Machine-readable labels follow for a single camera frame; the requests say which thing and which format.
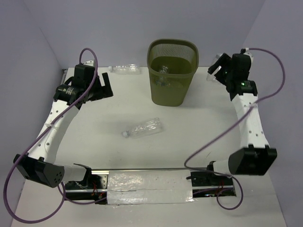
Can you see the white foil tape sheet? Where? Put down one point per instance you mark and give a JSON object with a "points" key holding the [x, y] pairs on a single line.
{"points": [[149, 187]]}

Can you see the clear bottle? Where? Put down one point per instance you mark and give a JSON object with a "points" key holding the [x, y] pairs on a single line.
{"points": [[214, 69], [164, 69], [125, 69]]}

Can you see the clear bottle table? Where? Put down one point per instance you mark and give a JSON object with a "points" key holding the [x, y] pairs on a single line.
{"points": [[146, 128]]}

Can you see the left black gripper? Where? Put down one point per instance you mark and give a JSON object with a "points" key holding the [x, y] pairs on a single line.
{"points": [[105, 91]]}

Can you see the olive green mesh bin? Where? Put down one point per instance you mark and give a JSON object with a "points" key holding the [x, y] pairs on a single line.
{"points": [[183, 59]]}

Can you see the blue label plastic bottle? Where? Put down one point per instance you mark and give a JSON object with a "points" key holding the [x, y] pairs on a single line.
{"points": [[166, 83]]}

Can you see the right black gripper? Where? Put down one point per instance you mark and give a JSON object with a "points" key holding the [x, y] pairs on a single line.
{"points": [[224, 61]]}

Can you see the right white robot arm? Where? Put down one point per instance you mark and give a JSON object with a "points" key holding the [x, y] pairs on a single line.
{"points": [[255, 156]]}

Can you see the metal base rail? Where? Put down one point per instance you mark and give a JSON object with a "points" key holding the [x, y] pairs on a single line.
{"points": [[203, 185]]}

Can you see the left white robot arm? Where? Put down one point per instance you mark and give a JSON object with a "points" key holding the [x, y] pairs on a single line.
{"points": [[38, 164]]}

